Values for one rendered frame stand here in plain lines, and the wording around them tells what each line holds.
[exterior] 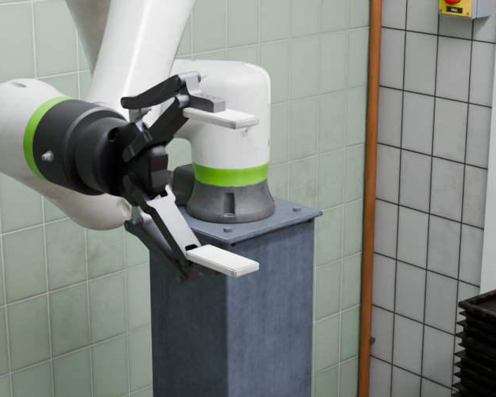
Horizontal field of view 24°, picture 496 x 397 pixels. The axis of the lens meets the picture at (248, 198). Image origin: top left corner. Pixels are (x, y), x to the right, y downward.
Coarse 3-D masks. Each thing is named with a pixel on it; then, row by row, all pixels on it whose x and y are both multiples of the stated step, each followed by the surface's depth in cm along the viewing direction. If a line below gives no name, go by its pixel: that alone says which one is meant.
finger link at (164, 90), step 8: (168, 80) 104; (176, 80) 103; (184, 80) 103; (200, 80) 104; (152, 88) 106; (160, 88) 105; (168, 88) 104; (176, 88) 104; (128, 96) 109; (136, 96) 108; (144, 96) 107; (152, 96) 106; (160, 96) 105; (168, 96) 107; (120, 104) 110; (128, 104) 109; (136, 104) 108; (144, 104) 107; (152, 104) 108
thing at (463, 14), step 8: (440, 0) 263; (464, 0) 259; (472, 0) 257; (480, 0) 259; (488, 0) 261; (440, 8) 264; (448, 8) 262; (456, 8) 261; (464, 8) 259; (472, 8) 258; (480, 8) 259; (488, 8) 261; (456, 16) 261; (464, 16) 260; (472, 16) 258; (480, 16) 260; (488, 16) 262
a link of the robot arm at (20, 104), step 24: (0, 96) 122; (24, 96) 121; (48, 96) 120; (0, 120) 121; (24, 120) 119; (0, 144) 121; (24, 144) 118; (0, 168) 124; (24, 168) 121; (48, 192) 128
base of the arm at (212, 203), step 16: (176, 176) 195; (192, 176) 192; (176, 192) 194; (192, 192) 191; (208, 192) 186; (224, 192) 185; (240, 192) 185; (256, 192) 187; (192, 208) 188; (208, 208) 186; (224, 208) 186; (240, 208) 185; (256, 208) 187; (272, 208) 190
